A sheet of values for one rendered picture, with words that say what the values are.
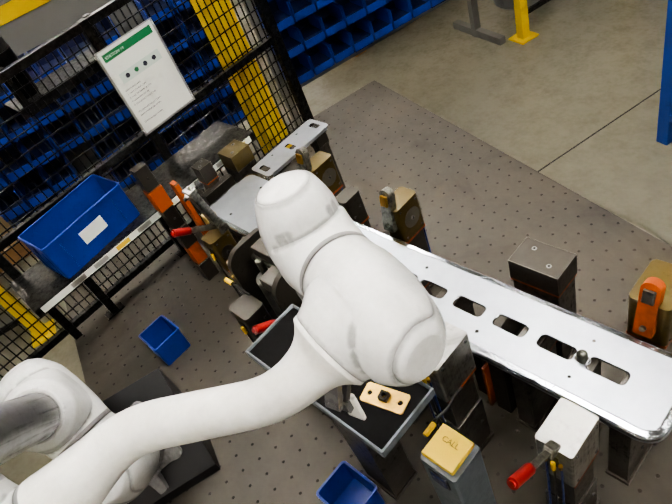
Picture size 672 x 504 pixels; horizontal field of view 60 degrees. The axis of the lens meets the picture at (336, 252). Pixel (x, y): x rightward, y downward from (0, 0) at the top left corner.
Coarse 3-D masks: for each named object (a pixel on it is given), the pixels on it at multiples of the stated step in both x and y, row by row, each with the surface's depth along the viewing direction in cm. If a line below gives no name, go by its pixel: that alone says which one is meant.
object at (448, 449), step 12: (444, 432) 92; (456, 432) 92; (432, 444) 92; (444, 444) 91; (456, 444) 90; (468, 444) 90; (432, 456) 90; (444, 456) 90; (456, 456) 89; (444, 468) 89; (456, 468) 88
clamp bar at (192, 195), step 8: (200, 184) 155; (184, 192) 155; (192, 192) 154; (184, 200) 155; (192, 200) 156; (200, 200) 156; (200, 208) 158; (208, 208) 159; (208, 216) 160; (216, 216) 162; (216, 224) 163
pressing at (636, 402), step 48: (240, 192) 185; (384, 240) 150; (480, 288) 130; (480, 336) 121; (528, 336) 118; (576, 336) 115; (624, 336) 112; (576, 384) 108; (624, 384) 105; (624, 432) 100
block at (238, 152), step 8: (232, 144) 195; (240, 144) 194; (224, 152) 193; (232, 152) 192; (240, 152) 191; (248, 152) 194; (224, 160) 194; (232, 160) 190; (240, 160) 192; (248, 160) 195; (232, 168) 195; (240, 168) 194; (248, 168) 196; (232, 176) 201; (240, 176) 196
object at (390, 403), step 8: (368, 384) 102; (376, 384) 102; (376, 392) 101; (384, 392) 99; (392, 392) 100; (400, 392) 99; (368, 400) 100; (376, 400) 100; (384, 400) 98; (392, 400) 99; (400, 400) 99; (408, 400) 98; (384, 408) 98; (392, 408) 98; (400, 408) 97
